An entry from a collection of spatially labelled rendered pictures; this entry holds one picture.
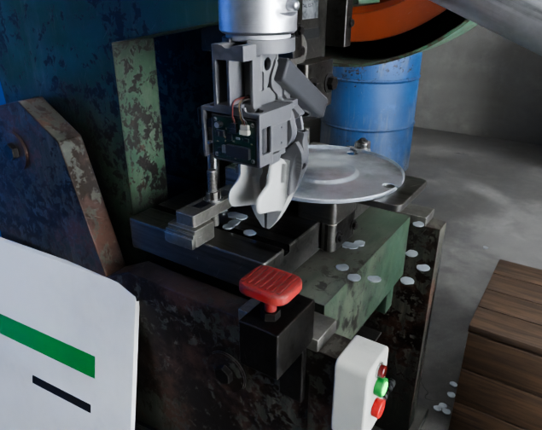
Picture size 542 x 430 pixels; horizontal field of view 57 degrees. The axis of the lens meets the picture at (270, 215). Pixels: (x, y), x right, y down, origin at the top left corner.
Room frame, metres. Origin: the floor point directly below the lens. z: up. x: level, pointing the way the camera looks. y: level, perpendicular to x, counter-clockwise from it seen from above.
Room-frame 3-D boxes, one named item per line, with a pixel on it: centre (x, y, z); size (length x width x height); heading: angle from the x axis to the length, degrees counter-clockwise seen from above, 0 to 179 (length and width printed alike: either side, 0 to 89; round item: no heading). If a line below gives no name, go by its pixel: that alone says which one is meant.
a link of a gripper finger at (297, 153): (0.52, -0.02, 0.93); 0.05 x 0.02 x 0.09; 57
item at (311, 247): (0.94, 0.01, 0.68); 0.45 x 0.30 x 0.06; 147
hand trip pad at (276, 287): (0.53, 0.00, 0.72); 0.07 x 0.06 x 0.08; 57
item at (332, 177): (0.87, -0.09, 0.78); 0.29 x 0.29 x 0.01
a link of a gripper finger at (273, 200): (0.51, 0.00, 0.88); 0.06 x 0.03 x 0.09; 147
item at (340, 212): (0.84, -0.14, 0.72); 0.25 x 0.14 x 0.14; 57
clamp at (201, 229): (0.79, 0.10, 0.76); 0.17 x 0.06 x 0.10; 147
